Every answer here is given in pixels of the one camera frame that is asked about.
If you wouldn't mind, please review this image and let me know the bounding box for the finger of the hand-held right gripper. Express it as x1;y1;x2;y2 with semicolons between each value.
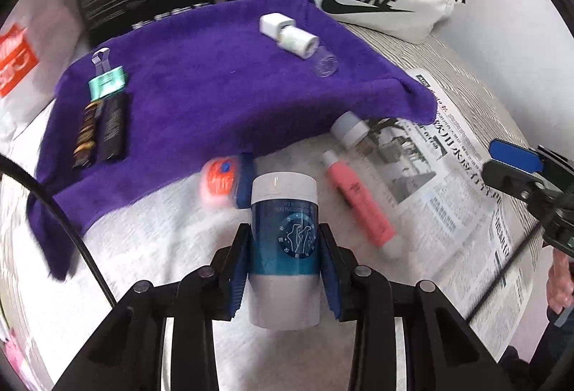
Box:
490;140;545;174
482;160;544;202

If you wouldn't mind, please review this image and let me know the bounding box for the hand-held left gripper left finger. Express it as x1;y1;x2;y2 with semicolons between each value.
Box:
51;223;252;391

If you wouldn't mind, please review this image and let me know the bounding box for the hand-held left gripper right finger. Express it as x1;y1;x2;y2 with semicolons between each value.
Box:
316;223;512;391

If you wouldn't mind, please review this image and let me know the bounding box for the blue and white bottle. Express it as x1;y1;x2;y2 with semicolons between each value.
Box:
249;172;321;329

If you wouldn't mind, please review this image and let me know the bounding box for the black and gold tube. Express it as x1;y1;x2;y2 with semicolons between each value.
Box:
72;99;106;169

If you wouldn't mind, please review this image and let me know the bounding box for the green binder clip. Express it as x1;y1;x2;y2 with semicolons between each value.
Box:
87;47;128;100

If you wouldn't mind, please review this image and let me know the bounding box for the small white bottle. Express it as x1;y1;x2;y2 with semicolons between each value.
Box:
277;27;320;60

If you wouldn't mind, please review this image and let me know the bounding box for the white charger cube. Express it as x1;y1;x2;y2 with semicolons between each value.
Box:
259;13;293;38

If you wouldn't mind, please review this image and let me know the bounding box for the person's right hand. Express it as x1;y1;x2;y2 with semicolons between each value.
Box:
547;247;574;315

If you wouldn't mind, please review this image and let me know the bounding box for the newspaper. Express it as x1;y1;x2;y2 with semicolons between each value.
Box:
0;68;534;391

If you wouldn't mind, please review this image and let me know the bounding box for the pink tube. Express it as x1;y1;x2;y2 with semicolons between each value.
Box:
320;150;402;259

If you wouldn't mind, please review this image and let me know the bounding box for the orange floss container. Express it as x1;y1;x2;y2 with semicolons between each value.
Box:
199;152;257;210

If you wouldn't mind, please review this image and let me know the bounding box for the grey and white jar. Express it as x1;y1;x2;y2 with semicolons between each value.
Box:
331;110;369;149

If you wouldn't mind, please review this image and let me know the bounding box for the purple towel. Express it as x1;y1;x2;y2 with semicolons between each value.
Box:
27;0;438;281

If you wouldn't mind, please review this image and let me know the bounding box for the clear plastic cap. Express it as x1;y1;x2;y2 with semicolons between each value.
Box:
312;52;339;78

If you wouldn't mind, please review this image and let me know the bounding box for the white plastic shopping bag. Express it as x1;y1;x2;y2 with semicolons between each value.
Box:
0;0;102;140

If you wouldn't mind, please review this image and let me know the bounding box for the black cable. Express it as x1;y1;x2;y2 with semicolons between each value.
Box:
465;218;545;322
0;152;118;311

